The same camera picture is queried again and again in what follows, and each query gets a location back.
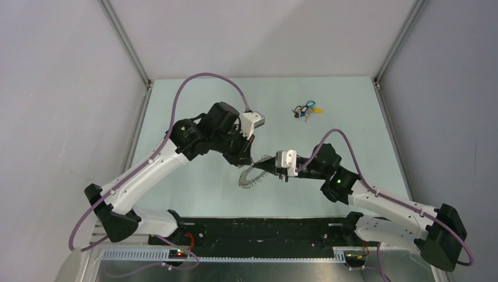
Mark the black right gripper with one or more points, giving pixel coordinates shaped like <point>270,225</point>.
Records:
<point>269,164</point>

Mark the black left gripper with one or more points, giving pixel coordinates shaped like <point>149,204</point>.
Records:
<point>242,156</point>

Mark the large metal keyring disc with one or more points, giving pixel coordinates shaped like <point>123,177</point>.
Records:
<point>251,176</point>

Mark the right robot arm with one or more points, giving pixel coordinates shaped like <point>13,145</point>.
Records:
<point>434,233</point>

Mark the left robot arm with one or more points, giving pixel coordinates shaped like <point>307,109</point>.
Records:
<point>222,129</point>

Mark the bunch of coloured keys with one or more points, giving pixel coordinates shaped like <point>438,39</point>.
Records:
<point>306,110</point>

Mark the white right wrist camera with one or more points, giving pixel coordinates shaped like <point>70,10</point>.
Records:
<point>286,160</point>

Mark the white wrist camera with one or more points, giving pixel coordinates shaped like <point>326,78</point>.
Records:
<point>249,122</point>
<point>286,160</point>

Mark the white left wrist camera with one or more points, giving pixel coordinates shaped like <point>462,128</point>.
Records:
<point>249,122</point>

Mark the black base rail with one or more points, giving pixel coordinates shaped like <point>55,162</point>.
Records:
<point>266,237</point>

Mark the white slotted cable duct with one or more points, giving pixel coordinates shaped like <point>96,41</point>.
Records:
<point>176,255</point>

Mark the left aluminium frame post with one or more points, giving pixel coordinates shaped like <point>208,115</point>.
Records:
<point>125,41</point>

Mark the aluminium frame post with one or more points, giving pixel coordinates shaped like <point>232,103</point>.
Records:
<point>125,41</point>
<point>409,22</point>

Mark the right aluminium frame post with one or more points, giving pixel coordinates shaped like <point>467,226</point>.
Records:
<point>409,22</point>

